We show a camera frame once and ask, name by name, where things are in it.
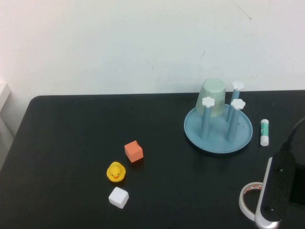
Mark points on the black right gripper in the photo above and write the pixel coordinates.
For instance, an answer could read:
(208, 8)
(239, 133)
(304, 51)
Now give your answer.
(300, 186)

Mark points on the light green plastic cup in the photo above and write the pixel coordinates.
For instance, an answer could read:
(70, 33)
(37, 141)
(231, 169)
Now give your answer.
(212, 90)

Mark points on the blue cup stand with posts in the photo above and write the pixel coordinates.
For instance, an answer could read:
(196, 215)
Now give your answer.
(240, 136)

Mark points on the white tape roll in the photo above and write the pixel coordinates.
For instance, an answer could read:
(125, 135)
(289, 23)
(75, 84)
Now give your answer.
(241, 202)

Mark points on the white green glue stick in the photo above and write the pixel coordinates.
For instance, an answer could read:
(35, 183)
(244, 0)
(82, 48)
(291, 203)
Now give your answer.
(264, 133)

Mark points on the orange foam cube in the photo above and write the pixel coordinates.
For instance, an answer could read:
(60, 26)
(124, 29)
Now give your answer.
(133, 151)

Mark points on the white foam cube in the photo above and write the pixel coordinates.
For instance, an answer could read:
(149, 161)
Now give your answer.
(118, 198)

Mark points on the yellow rubber duck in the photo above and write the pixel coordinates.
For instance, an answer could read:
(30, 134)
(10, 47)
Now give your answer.
(116, 173)

